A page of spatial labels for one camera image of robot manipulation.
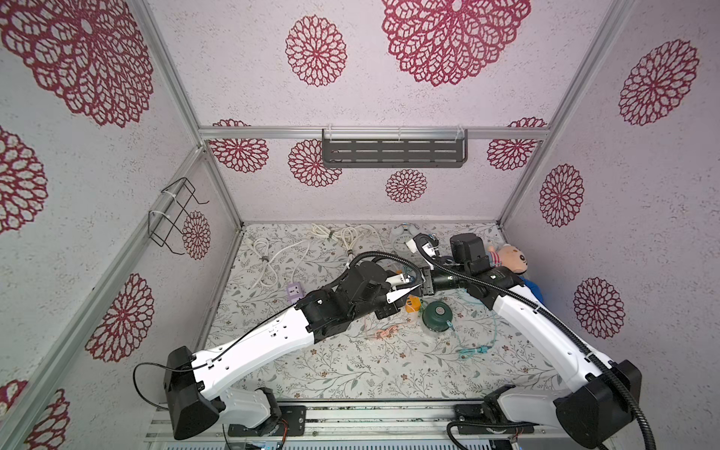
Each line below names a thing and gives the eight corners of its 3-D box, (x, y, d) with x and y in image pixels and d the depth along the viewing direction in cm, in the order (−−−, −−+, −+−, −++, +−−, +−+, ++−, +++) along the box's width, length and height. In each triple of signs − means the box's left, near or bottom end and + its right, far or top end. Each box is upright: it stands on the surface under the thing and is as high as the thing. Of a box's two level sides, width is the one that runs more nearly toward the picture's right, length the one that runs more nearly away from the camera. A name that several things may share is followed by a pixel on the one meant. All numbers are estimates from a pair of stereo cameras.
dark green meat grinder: (422, 339, 90) (429, 324, 82) (419, 317, 95) (425, 301, 87) (445, 339, 90) (454, 324, 82) (441, 317, 95) (449, 301, 87)
